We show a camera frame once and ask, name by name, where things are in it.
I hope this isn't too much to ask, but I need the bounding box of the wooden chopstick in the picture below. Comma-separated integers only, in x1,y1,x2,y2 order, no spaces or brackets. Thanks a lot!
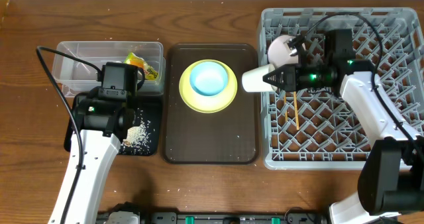
293,91,300,131
283,92,288,123

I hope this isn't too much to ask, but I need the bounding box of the pink white small bowl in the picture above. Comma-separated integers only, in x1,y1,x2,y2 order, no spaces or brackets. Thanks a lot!
268,35,299,68

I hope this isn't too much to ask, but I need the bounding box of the white cup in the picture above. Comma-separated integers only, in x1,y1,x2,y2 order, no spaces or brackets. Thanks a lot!
242,64,277,93

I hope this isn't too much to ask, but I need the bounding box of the green orange snack wrapper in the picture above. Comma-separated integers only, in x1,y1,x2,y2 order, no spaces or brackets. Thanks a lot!
124,52,158,80

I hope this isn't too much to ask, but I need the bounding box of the light blue bowl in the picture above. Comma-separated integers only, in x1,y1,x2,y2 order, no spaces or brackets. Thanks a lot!
189,61,229,96

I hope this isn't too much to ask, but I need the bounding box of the yellow plate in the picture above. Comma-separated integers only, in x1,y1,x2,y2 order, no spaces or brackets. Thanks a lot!
179,59,238,113

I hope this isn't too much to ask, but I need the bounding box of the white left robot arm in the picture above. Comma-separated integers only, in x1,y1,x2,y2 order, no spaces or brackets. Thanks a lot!
49,87,134,223

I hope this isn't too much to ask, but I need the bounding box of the grey dishwasher rack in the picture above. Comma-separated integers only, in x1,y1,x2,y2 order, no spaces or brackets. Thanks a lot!
258,7,423,170

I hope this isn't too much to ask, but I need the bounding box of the black tray bin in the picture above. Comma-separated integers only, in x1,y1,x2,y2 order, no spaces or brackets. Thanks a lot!
64,97,162,158

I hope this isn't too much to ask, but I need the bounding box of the spilled rice pile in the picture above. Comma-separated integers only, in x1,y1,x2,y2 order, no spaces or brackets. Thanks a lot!
121,120,152,150

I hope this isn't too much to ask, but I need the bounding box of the clear plastic bin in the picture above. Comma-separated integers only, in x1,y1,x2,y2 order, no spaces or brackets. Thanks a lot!
52,41,166,97

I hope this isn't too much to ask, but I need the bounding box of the dark brown serving tray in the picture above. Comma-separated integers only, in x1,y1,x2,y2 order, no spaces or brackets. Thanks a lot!
162,44,260,164

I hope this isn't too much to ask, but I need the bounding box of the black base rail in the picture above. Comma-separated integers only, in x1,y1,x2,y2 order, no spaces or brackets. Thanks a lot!
95,202,330,224

